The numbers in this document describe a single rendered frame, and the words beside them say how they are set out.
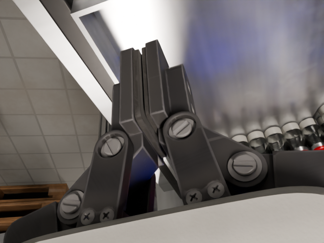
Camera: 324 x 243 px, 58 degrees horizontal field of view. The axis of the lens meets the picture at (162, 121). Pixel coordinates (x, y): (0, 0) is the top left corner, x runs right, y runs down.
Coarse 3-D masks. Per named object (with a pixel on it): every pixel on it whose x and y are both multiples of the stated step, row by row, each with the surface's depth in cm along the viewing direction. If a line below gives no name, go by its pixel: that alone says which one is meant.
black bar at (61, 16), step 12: (48, 0) 21; (60, 0) 21; (72, 0) 22; (48, 12) 22; (60, 12) 22; (60, 24) 22; (72, 24) 23; (72, 36) 23; (84, 48) 24; (84, 60) 25; (96, 60) 25; (96, 72) 26; (108, 84) 28; (108, 96) 29; (168, 168) 41; (168, 180) 44
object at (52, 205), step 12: (48, 204) 10; (24, 216) 10; (36, 216) 10; (48, 216) 10; (12, 228) 10; (24, 228) 10; (36, 228) 9; (48, 228) 9; (60, 228) 9; (72, 228) 9; (12, 240) 9; (24, 240) 9
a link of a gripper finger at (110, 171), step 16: (96, 144) 10; (112, 144) 10; (128, 144) 9; (96, 160) 9; (112, 160) 9; (128, 160) 9; (96, 176) 9; (112, 176) 9; (128, 176) 9; (96, 192) 9; (112, 192) 8; (144, 192) 11; (96, 208) 8; (112, 208) 8; (128, 208) 10; (144, 208) 10; (80, 224) 8
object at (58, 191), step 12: (0, 192) 223; (12, 192) 229; (24, 192) 231; (48, 192) 223; (60, 192) 224; (0, 204) 215; (12, 204) 215; (24, 204) 216; (36, 204) 218; (0, 216) 235; (12, 216) 237; (0, 228) 212
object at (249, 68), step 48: (96, 0) 20; (144, 0) 23; (192, 0) 24; (240, 0) 24; (288, 0) 24; (96, 48) 23; (192, 48) 27; (240, 48) 28; (288, 48) 28; (240, 96) 33; (288, 96) 34
